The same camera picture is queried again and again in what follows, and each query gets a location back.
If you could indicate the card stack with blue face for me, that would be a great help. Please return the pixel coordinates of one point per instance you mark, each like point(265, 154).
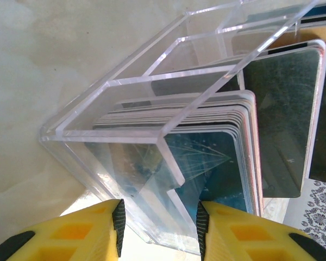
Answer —
point(220, 163)

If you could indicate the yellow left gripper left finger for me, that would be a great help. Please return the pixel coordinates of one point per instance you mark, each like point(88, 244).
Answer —
point(70, 236)

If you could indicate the clear acrylic card box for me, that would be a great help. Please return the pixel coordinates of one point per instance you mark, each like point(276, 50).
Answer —
point(106, 135)

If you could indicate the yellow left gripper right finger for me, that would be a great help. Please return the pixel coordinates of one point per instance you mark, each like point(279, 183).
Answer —
point(247, 236)

